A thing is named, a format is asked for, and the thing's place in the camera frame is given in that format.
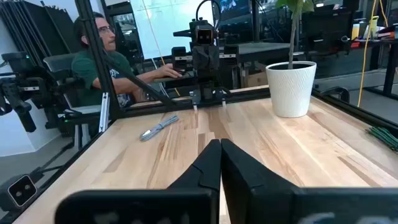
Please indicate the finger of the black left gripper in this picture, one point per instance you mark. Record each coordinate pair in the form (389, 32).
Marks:
(195, 99)
(223, 98)

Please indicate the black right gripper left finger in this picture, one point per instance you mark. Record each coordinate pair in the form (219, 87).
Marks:
(192, 205)

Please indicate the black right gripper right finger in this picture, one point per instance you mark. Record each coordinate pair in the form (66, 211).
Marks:
(255, 199)

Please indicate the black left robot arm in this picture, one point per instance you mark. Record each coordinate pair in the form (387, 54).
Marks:
(206, 87)

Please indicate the black office desk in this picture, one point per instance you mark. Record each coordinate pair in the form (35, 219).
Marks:
(174, 80)

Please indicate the cardboard box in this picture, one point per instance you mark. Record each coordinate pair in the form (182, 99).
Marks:
(257, 79)

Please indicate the white textured plant pot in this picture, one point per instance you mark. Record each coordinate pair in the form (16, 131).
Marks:
(290, 90)

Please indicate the green leafy potted plant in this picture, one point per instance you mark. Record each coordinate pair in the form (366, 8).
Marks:
(292, 37)

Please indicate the person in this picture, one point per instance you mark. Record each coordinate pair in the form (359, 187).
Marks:
(87, 68)

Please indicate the grey office chair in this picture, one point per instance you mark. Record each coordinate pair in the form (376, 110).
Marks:
(59, 65)

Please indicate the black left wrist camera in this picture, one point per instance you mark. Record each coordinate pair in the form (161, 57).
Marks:
(204, 36)

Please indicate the silver frame bracket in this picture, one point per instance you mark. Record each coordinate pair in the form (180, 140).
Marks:
(104, 112)

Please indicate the black aluminium table frame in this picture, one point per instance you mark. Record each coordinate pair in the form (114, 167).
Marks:
(104, 77)

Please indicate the black table-level camera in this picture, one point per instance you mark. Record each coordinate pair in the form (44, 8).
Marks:
(21, 190)

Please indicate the black ribbed wall panels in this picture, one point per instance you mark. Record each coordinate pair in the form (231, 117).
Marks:
(34, 25)

